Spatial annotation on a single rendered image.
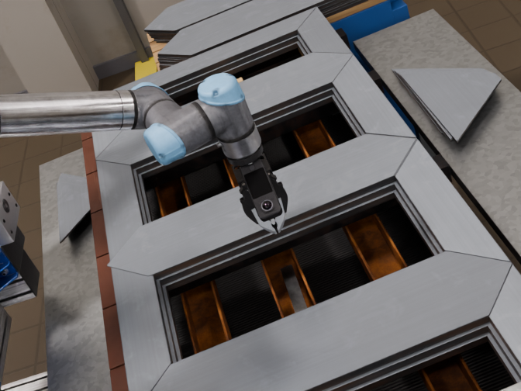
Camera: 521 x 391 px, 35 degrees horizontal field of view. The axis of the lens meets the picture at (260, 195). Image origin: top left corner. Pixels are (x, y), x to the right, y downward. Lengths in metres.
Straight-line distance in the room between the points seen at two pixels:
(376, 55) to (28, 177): 2.15
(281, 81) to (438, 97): 0.42
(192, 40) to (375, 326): 1.37
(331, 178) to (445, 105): 0.40
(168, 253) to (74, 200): 0.63
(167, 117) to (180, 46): 1.16
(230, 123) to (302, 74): 0.76
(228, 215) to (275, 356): 0.44
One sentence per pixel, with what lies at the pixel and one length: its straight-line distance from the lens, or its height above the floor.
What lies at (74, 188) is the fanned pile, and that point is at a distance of 2.45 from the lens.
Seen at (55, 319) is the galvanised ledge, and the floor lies 0.68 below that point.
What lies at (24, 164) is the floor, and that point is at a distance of 4.20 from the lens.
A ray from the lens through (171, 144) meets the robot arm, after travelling 1.46.
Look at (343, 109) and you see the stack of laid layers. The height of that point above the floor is 0.83.
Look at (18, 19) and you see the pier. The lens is 4.23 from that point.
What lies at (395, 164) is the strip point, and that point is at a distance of 1.83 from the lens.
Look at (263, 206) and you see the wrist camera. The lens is 1.52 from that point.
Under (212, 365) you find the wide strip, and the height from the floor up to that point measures 0.86.
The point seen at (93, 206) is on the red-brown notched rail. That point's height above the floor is 0.83.
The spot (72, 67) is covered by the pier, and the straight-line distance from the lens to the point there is 4.32.
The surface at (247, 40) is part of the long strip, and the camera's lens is 2.48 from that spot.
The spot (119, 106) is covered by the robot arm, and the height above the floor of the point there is 1.27.
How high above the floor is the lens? 1.99
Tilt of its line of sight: 37 degrees down
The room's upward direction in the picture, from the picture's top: 22 degrees counter-clockwise
